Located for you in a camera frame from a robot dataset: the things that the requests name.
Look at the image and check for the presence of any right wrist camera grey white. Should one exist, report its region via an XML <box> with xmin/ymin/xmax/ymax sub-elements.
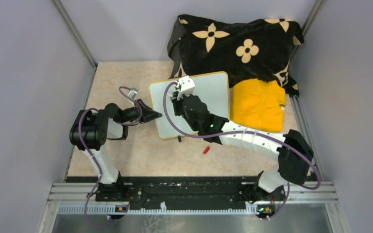
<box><xmin>175</xmin><ymin>76</ymin><xmax>195</xmax><ymax>100</ymax></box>

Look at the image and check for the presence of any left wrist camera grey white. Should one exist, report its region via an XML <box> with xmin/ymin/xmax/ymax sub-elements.
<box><xmin>128</xmin><ymin>88</ymin><xmax>138</xmax><ymax>100</ymax></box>

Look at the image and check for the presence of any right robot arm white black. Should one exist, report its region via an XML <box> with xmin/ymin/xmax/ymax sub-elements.
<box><xmin>170</xmin><ymin>91</ymin><xmax>314</xmax><ymax>200</ymax></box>

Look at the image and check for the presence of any aluminium frame rail front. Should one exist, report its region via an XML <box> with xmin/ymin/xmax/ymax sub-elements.
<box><xmin>48</xmin><ymin>182</ymin><xmax>339</xmax><ymax>216</ymax></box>

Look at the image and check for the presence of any aluminium side rail right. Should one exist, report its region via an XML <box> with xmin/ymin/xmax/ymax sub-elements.
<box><xmin>289</xmin><ymin>96</ymin><xmax>324</xmax><ymax>181</ymax></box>

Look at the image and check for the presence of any aluminium corner post left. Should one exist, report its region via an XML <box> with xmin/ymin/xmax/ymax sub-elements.
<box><xmin>51</xmin><ymin>0</ymin><xmax>97</xmax><ymax>69</ymax></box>

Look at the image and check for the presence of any aluminium corner post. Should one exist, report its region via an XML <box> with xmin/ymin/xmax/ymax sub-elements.
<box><xmin>51</xmin><ymin>0</ymin><xmax>97</xmax><ymax>69</ymax></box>
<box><xmin>291</xmin><ymin>0</ymin><xmax>323</xmax><ymax>59</ymax></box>

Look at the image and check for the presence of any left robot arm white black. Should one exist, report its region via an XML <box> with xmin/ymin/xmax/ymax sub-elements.
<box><xmin>69</xmin><ymin>99</ymin><xmax>162</xmax><ymax>201</ymax></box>

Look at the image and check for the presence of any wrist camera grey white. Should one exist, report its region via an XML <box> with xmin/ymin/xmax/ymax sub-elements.
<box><xmin>128</xmin><ymin>88</ymin><xmax>138</xmax><ymax>100</ymax></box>
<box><xmin>175</xmin><ymin>76</ymin><xmax>195</xmax><ymax>100</ymax></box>

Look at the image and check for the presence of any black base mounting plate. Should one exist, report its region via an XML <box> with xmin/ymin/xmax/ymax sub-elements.
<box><xmin>86</xmin><ymin>175</ymin><xmax>321</xmax><ymax>211</ymax></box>

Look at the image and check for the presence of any black blanket with beige flowers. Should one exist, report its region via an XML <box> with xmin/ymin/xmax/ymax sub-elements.
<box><xmin>167</xmin><ymin>14</ymin><xmax>304</xmax><ymax>96</ymax></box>

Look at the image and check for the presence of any red marker cap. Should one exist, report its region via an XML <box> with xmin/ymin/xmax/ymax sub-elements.
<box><xmin>203</xmin><ymin>146</ymin><xmax>210</xmax><ymax>154</ymax></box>

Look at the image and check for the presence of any folded yellow garment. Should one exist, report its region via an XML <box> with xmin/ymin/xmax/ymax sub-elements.
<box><xmin>230</xmin><ymin>79</ymin><xmax>286</xmax><ymax>133</ymax></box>

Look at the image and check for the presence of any aluminium corner post right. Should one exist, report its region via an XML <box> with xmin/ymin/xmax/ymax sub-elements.
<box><xmin>291</xmin><ymin>0</ymin><xmax>323</xmax><ymax>59</ymax></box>

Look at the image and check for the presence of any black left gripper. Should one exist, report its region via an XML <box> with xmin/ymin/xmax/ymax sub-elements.
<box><xmin>120</xmin><ymin>98</ymin><xmax>163</xmax><ymax>124</ymax></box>

